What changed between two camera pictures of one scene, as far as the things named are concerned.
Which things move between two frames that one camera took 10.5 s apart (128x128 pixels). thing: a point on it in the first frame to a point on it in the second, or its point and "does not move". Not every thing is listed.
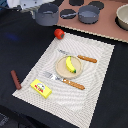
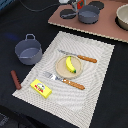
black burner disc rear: (98, 4) does not move
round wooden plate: (63, 70) does not move
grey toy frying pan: (87, 14) does not move
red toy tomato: (59, 33) to (80, 4)
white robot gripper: (28, 5) to (73, 3)
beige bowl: (121, 18) does not move
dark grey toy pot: (47, 14) to (29, 50)
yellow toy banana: (69, 65) does not move
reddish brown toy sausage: (15, 79) does not move
